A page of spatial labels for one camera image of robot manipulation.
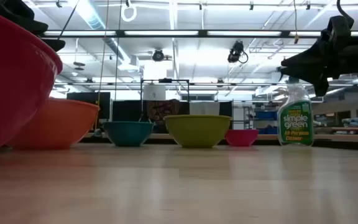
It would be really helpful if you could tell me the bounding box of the yellow-green plastic bowl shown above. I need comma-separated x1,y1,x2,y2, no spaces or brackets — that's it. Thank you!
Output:
163,114,232,149

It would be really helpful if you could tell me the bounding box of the wooden background table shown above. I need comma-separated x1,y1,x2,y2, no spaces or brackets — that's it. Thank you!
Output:
84,133,358,144

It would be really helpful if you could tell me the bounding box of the patterned tapestry cloth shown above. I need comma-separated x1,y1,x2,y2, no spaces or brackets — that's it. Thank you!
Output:
145,99,181,134

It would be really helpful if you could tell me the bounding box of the small pink plastic bowl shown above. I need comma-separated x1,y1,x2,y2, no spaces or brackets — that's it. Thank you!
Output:
224,129,260,147

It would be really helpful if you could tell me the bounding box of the black metal frame stand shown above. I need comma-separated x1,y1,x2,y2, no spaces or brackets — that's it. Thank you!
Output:
139,78,191,123

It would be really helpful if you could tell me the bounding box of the blue storage bin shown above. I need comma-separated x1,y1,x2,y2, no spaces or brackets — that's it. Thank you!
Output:
257,125,278,135
254,110,278,121

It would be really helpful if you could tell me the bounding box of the black hanging camera with cable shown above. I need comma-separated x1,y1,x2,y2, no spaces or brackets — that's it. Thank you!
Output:
227,40,249,65

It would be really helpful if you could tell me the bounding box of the white looped cable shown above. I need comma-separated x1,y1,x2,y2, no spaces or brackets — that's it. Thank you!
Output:
120,0,138,23

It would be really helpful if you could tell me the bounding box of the black computer monitor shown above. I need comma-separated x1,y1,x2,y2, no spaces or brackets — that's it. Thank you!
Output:
66,91,112,121

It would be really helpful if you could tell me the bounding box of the round black hanging camera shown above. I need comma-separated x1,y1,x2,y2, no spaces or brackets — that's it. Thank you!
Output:
152,49,173,63

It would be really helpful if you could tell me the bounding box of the simple green cleaner spray bottle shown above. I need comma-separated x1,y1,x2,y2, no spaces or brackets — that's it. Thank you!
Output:
276,76,315,147

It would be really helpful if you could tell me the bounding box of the yellow hanging cable with plug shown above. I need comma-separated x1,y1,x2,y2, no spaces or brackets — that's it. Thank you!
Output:
292,0,300,45

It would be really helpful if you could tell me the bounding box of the white hanging cloth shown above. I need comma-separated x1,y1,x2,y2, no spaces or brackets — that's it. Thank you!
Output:
188,101,221,116

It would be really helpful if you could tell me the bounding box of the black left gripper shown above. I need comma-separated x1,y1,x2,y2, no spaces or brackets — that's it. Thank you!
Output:
0,0,67,52

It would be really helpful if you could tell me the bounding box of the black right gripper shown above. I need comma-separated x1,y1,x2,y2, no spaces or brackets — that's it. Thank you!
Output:
279,14,358,98

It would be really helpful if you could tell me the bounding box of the large red plastic bowl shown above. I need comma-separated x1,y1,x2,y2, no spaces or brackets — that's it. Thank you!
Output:
0,6,63,157

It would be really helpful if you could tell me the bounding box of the white cylindrical container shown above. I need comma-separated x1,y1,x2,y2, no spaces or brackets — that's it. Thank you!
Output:
142,83,167,101

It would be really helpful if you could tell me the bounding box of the orange plastic bowl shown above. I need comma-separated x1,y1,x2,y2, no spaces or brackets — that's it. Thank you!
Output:
7,98,101,151

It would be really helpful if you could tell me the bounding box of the teal plastic bowl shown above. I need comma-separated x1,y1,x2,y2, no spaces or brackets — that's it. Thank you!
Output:
102,121,155,147

